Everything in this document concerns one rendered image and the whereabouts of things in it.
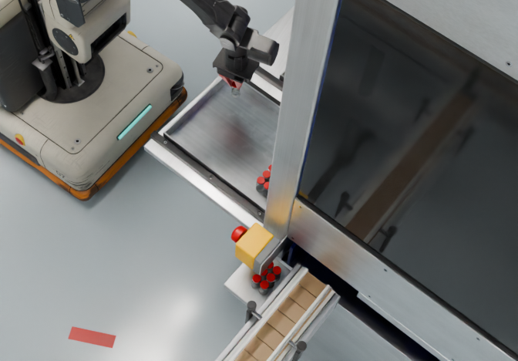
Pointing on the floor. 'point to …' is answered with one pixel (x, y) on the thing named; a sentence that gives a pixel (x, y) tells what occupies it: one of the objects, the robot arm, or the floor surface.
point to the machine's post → (301, 92)
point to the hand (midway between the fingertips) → (235, 84)
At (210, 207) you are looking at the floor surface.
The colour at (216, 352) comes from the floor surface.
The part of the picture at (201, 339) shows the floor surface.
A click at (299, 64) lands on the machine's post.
